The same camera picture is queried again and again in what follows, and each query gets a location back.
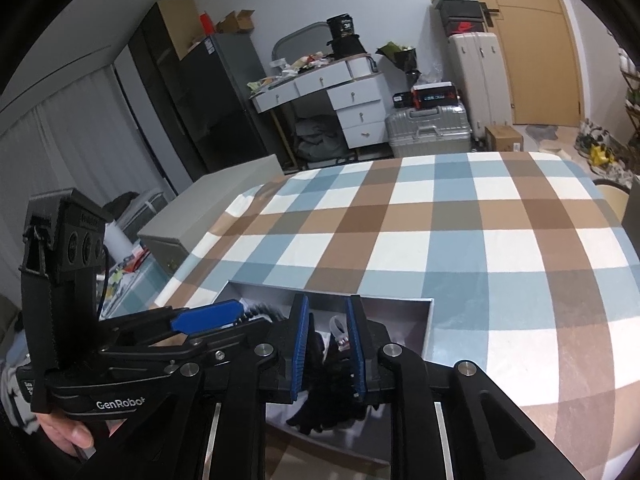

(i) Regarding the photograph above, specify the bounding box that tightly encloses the white drawer desk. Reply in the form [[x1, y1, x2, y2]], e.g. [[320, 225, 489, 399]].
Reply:
[[252, 54, 392, 150]]

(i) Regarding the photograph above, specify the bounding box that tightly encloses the wooden door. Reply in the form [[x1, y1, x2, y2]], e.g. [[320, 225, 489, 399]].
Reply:
[[480, 0, 582, 127]]

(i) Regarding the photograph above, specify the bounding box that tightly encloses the beige upright suitcase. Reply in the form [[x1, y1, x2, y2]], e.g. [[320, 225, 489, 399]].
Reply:
[[448, 32, 512, 139]]

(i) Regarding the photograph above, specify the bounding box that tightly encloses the black refrigerator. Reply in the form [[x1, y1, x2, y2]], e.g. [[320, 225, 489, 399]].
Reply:
[[128, 29, 288, 180]]

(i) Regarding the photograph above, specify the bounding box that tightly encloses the brown cardboard box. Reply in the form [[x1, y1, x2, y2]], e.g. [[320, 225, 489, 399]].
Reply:
[[485, 125, 524, 152]]

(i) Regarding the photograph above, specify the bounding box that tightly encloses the white curtain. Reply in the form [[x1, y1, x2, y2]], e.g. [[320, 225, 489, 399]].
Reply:
[[0, 67, 172, 306]]

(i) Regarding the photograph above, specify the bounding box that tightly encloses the left hand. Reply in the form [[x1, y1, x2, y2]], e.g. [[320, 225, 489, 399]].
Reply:
[[36, 411, 96, 458]]

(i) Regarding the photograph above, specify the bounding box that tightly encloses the black jewelry inside box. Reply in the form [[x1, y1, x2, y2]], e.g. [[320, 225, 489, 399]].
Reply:
[[286, 312, 368, 436]]

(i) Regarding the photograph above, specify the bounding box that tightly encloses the black hat box stack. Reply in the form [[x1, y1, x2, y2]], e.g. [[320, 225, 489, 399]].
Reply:
[[326, 13, 367, 60]]

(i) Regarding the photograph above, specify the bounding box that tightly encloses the silver aluminium suitcase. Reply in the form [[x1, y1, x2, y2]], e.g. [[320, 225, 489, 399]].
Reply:
[[385, 104, 472, 158]]

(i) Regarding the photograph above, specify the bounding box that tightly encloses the stacked shoeboxes yellow top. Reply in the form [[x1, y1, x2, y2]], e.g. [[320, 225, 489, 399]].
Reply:
[[431, 0, 485, 37]]

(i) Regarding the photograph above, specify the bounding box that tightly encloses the silver rectangular storage box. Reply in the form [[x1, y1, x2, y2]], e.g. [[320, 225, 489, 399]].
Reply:
[[215, 281, 435, 464]]

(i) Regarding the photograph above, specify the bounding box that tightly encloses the wooden shoe rack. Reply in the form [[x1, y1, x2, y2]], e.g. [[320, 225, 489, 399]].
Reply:
[[618, 48, 640, 131]]

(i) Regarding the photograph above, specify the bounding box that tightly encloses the black shoebox on suitcase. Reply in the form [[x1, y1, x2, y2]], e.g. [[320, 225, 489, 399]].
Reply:
[[393, 81, 459, 110]]

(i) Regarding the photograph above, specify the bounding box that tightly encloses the plaid bed blanket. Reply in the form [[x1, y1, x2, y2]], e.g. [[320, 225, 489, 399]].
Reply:
[[156, 152, 639, 479]]

